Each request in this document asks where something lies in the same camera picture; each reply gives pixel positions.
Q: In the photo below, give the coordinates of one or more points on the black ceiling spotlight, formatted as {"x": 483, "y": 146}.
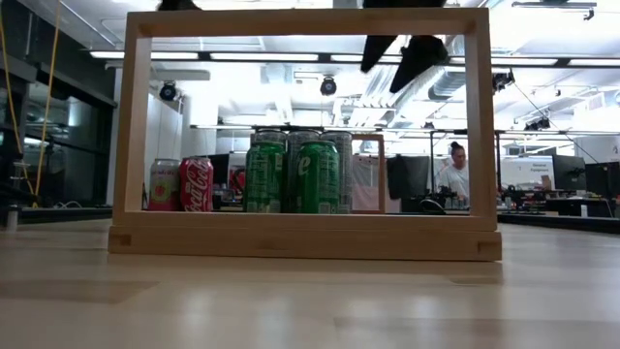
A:
{"x": 168, "y": 92}
{"x": 328, "y": 86}

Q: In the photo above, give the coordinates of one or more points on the white sign board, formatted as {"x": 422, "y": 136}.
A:
{"x": 533, "y": 169}

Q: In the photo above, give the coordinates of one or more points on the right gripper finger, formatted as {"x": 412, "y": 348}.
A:
{"x": 375, "y": 51}
{"x": 421, "y": 58}

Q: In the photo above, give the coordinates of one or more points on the black ceiling camera cluster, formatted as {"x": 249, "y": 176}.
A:
{"x": 503, "y": 80}

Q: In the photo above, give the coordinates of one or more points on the green soda can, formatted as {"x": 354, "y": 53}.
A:
{"x": 264, "y": 179}
{"x": 317, "y": 179}

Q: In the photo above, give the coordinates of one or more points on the small white post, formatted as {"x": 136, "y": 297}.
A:
{"x": 12, "y": 218}

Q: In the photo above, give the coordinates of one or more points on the black table frame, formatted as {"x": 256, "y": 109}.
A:
{"x": 58, "y": 213}

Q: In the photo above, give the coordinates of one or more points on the silver ventilation duct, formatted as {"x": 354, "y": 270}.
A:
{"x": 448, "y": 85}

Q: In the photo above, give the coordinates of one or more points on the dark hanging cloth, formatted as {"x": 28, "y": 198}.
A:
{"x": 409, "y": 177}

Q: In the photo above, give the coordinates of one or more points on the red Coca-Cola can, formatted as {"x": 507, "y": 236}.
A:
{"x": 197, "y": 184}

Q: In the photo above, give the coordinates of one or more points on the pink white soda can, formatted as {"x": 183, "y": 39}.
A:
{"x": 164, "y": 186}

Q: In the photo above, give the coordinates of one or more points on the tall slim white can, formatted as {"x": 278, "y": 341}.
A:
{"x": 269, "y": 136}
{"x": 345, "y": 169}
{"x": 302, "y": 135}

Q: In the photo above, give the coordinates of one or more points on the black monitor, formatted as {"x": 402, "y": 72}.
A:
{"x": 569, "y": 172}
{"x": 603, "y": 179}
{"x": 222, "y": 169}

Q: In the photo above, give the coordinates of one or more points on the wooden shelf rack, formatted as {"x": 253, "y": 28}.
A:
{"x": 305, "y": 242}

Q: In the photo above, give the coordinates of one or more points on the ceiling light rail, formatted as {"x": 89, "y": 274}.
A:
{"x": 552, "y": 4}

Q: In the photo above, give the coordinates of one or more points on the person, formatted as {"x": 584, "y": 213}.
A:
{"x": 455, "y": 179}

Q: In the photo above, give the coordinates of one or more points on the white hanging cloth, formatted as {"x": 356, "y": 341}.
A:
{"x": 365, "y": 184}

